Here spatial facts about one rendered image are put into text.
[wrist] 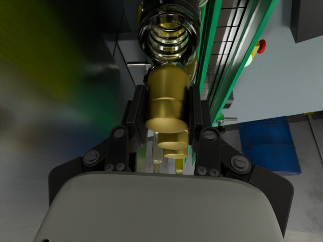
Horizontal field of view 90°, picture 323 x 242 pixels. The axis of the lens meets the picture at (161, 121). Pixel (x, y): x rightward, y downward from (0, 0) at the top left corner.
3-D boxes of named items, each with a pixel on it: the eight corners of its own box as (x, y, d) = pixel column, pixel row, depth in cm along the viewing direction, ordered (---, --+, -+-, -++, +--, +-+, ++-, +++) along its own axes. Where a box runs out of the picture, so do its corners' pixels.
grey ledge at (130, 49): (122, 15, 43) (115, 46, 38) (155, 12, 42) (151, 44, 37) (160, 132, 130) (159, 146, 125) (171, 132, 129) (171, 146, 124)
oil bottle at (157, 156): (155, 121, 84) (150, 174, 74) (165, 122, 84) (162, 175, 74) (154, 125, 89) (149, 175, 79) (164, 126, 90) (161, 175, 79)
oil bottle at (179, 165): (175, 142, 119) (174, 183, 108) (183, 142, 119) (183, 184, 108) (175, 144, 124) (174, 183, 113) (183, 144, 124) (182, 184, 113)
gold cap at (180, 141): (156, 102, 18) (154, 141, 16) (189, 102, 17) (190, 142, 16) (161, 116, 21) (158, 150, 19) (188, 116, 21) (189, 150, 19)
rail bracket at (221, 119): (215, 97, 61) (218, 131, 55) (236, 97, 60) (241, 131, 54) (213, 102, 64) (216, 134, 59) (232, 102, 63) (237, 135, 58)
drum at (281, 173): (283, 114, 255) (301, 177, 218) (240, 121, 289) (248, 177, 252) (283, 94, 206) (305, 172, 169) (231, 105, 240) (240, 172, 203)
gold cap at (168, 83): (144, 65, 12) (137, 116, 11) (191, 63, 12) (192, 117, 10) (151, 90, 16) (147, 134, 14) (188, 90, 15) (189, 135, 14)
